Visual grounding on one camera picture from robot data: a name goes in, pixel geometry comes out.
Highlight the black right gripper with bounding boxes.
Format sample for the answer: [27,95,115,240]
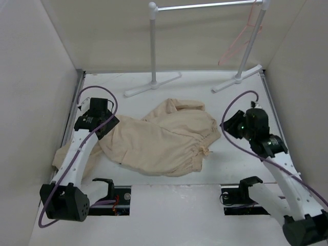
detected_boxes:
[219,110,254,141]

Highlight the pink wire hanger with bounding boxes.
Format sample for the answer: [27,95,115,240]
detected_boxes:
[218,1,260,66]

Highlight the aluminium right table rail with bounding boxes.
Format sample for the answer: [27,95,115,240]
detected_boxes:
[259,70,288,146]

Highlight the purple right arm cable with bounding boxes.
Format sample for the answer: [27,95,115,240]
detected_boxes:
[219,90,328,213]

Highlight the white clothes rack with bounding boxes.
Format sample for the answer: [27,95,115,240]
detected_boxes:
[124,1,270,98]

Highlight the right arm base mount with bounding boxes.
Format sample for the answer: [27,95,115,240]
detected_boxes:
[219,185,269,216]

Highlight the beige cargo trousers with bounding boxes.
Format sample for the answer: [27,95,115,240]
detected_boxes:
[52,98,221,178]

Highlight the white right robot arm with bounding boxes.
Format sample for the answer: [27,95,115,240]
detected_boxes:
[220,107,327,245]

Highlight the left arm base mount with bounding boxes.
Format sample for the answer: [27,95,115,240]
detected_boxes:
[88,186,132,216]

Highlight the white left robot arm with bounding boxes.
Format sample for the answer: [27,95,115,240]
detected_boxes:
[39,98,119,222]

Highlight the aluminium left table rail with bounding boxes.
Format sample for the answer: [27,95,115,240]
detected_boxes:
[50,69,86,185]

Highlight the aluminium table rail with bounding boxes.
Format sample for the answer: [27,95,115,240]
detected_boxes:
[50,69,86,185]
[259,70,288,146]

